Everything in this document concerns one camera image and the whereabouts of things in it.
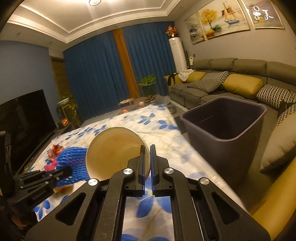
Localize blue foam net sleeve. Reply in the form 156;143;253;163
56;147;90;188

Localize pink plastic bag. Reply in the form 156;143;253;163
44;160;58;171

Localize red snack bag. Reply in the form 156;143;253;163
48;144;64;162

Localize white paper cup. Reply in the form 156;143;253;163
86;126;151;181

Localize grey trash bin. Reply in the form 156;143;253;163
180;97;267;188

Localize grey tv cabinet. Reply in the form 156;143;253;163
16;123;74;175

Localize orange device on cabinet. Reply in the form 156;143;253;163
61;118;69;127

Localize plant on wooden stand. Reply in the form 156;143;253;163
57;92;82;128

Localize black television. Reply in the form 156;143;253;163
1;89;56;175

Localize box on coffee table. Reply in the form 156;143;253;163
118;98;134;108

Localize blue curtain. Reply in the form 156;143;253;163
63;22;176;121

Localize orange curtain strip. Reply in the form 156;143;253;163
113;29;140;98

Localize beige cushion near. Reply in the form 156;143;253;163
260;113;296;173

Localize potted green floor plant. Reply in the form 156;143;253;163
138;74;158;97

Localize grey cushion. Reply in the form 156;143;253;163
187;80;221;93

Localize yellow cushion middle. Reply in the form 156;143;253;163
223;74;264;100

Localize yellow cushion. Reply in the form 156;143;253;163
186;71;206;83
223;74;264;100

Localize yellow cushion far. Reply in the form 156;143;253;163
186;71;206;83

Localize white cloth on sofa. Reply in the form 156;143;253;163
178;69;195;82

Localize patterned cushion far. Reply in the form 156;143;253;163
202;71;230;84

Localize patterned cushion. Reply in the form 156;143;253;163
202;71;230;84
256;84;295;110

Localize patterned cushion near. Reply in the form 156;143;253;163
256;84;295;110

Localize grey sectional sofa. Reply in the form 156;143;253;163
164;58;295;126

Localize white standing air conditioner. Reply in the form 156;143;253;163
169;37;188;72

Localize flower decoration on conditioner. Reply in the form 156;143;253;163
166;25;178;38

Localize left landscape painting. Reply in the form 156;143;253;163
185;13;205;45

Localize middle sailboat tree painting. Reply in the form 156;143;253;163
197;0;250;39

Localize right painting with characters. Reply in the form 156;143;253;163
241;0;285;30

